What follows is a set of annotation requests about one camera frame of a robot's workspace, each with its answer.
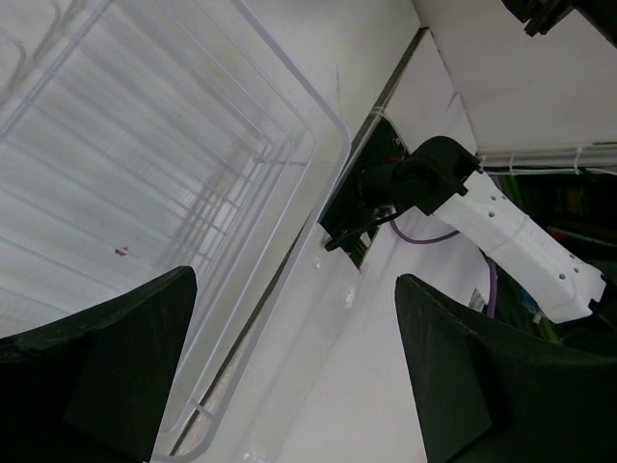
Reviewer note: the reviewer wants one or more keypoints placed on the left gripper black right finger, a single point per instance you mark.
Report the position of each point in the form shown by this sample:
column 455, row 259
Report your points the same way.
column 488, row 392

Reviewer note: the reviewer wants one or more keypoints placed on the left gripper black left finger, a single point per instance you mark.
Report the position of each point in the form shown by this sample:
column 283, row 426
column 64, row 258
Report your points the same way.
column 93, row 386

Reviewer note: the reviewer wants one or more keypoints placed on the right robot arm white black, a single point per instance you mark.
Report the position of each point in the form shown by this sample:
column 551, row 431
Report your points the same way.
column 443, row 179

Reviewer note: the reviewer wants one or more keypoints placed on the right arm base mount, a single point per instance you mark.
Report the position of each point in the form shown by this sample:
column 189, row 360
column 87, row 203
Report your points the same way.
column 359, row 205

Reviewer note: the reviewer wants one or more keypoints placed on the white wire dish rack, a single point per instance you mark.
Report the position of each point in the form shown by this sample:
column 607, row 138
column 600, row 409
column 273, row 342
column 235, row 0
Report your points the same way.
column 139, row 136

